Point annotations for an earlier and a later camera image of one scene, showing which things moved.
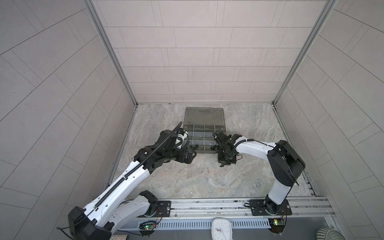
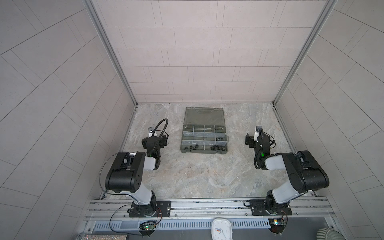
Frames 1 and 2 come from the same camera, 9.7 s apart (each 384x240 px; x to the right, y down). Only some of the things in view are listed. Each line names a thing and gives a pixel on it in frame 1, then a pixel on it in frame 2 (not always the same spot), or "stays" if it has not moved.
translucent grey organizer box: (200, 124) stays
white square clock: (221, 229) stays
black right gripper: (224, 163) to (251, 139)
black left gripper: (188, 159) to (159, 141)
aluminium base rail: (242, 208) stays
